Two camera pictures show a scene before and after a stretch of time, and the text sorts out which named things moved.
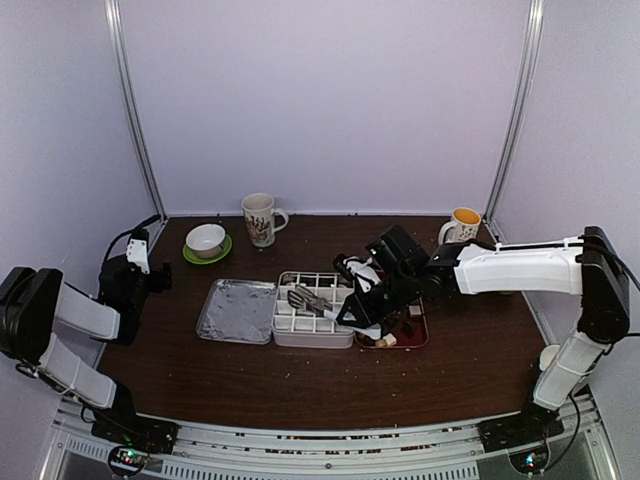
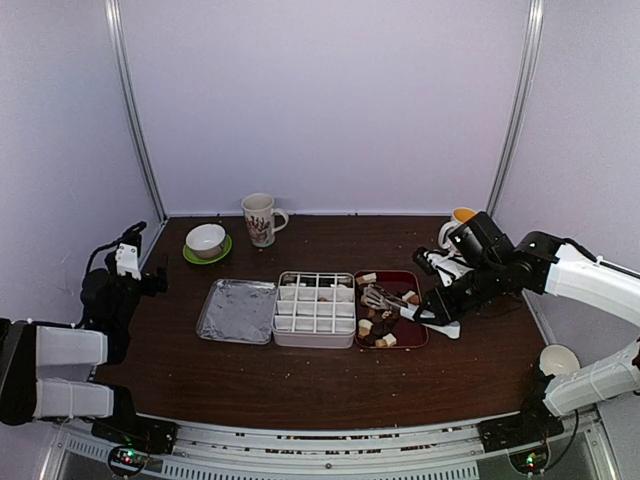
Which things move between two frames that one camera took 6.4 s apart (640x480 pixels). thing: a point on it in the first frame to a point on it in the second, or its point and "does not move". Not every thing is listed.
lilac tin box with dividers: [294, 327] does not move
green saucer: [189, 255] does not move
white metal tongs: [303, 298] to [376, 298]
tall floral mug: [262, 235] does not move
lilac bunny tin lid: [240, 311] does not move
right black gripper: [364, 314] to [444, 309]
